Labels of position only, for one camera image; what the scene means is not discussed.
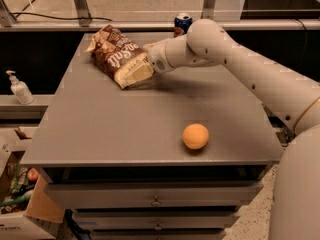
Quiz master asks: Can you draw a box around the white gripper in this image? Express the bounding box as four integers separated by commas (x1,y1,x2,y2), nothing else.
143,39,173,73

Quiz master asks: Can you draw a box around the brown chip bag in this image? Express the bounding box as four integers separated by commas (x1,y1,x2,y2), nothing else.
87,25,154,89

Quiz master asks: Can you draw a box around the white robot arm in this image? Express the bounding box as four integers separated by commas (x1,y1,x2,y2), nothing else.
144,19,320,240

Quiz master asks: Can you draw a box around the blue Pepsi can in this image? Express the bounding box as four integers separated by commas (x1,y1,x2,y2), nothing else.
174,13,193,37

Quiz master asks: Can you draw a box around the orange fruit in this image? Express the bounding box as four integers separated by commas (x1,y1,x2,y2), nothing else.
182,124,209,150

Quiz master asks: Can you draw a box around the grey drawer cabinet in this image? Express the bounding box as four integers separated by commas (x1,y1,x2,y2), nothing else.
23,47,283,240

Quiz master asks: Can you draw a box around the white pump bottle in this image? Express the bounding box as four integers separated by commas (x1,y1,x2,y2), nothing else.
6,70,34,105

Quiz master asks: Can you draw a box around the top drawer with knob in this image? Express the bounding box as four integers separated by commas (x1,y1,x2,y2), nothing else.
45,182,263,209

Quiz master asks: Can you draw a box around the drawer with knob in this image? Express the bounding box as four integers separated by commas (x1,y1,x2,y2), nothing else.
45,182,263,209
73,210,239,230

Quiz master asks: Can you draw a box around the red apple in box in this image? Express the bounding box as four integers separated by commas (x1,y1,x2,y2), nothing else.
27,168,39,182

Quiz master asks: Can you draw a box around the middle drawer with knob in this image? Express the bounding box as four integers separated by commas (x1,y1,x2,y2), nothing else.
73,210,239,230

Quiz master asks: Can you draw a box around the cardboard box with items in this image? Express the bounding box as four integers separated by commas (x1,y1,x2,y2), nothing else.
0,127,64,240

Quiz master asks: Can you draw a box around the black cable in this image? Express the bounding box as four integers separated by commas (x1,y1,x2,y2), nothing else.
9,11,114,23

